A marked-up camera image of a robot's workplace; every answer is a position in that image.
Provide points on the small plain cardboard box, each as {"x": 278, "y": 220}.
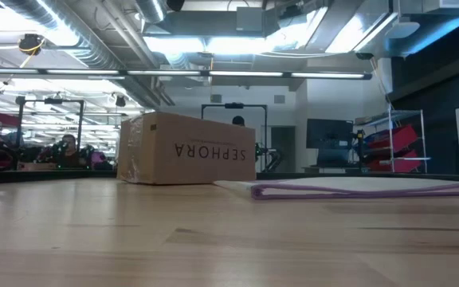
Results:
{"x": 34, "y": 166}

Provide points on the black computer monitor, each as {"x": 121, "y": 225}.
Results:
{"x": 329, "y": 133}

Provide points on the grey wall vent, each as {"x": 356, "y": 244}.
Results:
{"x": 215, "y": 98}
{"x": 279, "y": 99}

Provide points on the black device on stand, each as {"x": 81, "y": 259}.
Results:
{"x": 360, "y": 143}

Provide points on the black table frame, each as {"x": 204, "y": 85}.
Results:
{"x": 34, "y": 177}

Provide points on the purple-edged mesh zip pouch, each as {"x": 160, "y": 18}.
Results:
{"x": 373, "y": 184}

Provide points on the brown Sephora cardboard box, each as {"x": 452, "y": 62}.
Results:
{"x": 197, "y": 159}

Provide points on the grey door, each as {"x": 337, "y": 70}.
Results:
{"x": 283, "y": 147}

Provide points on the person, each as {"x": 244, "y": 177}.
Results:
{"x": 238, "y": 120}
{"x": 69, "y": 151}

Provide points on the black ceiling camera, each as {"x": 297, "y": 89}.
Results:
{"x": 120, "y": 101}

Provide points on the red storage bin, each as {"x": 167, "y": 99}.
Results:
{"x": 401, "y": 163}
{"x": 397, "y": 137}

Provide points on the long ceiling light bar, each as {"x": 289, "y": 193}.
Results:
{"x": 245, "y": 73}

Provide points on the black gantry frame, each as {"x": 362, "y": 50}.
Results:
{"x": 19, "y": 131}
{"x": 233, "y": 105}

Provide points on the black background robot arm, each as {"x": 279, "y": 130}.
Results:
{"x": 271, "y": 157}
{"x": 50, "y": 153}

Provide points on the grey ceiling unit box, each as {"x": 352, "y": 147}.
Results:
{"x": 249, "y": 18}

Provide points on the black rolling monitor stand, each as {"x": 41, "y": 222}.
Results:
{"x": 333, "y": 157}

